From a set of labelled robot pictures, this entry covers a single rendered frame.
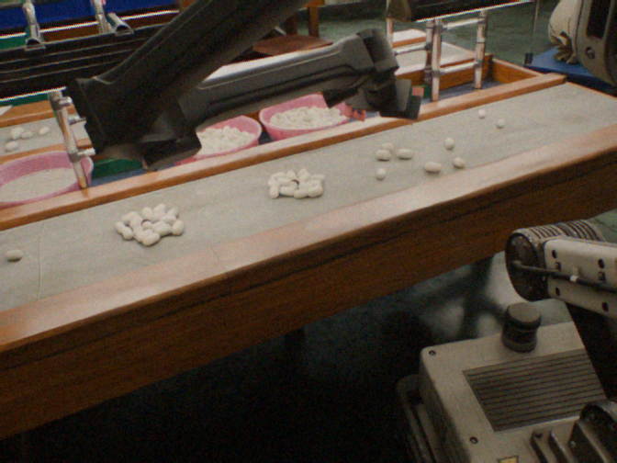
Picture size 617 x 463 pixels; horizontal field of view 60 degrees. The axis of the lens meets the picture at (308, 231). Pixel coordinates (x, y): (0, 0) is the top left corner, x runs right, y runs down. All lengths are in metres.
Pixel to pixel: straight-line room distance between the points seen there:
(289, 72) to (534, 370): 0.76
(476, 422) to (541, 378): 0.18
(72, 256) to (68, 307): 0.19
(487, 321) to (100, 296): 1.38
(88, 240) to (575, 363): 1.00
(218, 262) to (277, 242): 0.11
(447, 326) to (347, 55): 1.30
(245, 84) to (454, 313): 1.44
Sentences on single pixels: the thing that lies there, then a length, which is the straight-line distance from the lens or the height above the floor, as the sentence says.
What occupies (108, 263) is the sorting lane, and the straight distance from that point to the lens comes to 1.08.
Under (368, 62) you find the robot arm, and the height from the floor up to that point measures 1.09.
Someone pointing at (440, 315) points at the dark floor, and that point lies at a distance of 1.98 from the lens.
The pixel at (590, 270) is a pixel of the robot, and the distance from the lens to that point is 0.86.
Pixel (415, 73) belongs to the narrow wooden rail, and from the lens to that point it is 1.90.
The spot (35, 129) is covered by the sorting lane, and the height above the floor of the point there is 0.74.
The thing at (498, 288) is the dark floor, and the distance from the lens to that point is 2.13.
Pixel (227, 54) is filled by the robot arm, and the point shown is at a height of 1.19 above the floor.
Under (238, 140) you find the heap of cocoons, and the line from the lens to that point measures 1.48.
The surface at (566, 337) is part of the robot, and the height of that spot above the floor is 0.47.
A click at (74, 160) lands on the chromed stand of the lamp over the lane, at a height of 0.83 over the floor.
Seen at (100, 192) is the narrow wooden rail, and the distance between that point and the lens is 1.29.
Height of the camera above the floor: 1.32
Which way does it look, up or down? 33 degrees down
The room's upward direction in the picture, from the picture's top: 5 degrees counter-clockwise
